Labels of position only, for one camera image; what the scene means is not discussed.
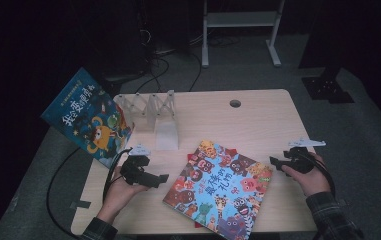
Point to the colourful monster picture book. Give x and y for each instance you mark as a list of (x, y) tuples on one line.
[(218, 190)]

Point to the white metal stand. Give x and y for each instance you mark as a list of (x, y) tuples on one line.
[(241, 20)]

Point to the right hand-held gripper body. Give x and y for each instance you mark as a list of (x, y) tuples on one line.
[(299, 160)]

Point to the clear acrylic book rack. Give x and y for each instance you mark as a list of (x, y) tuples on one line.
[(166, 133)]

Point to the person's left hand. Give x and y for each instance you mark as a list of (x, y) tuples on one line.
[(119, 196)]

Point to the black stand base plate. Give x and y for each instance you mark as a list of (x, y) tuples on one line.
[(328, 88)]

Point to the grey tape strip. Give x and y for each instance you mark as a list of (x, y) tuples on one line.
[(79, 204)]

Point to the dark blue picture book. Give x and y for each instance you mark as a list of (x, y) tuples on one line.
[(88, 116)]

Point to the person's right hand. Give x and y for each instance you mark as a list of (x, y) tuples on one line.
[(314, 181)]

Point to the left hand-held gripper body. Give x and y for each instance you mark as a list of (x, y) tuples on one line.
[(134, 166)]

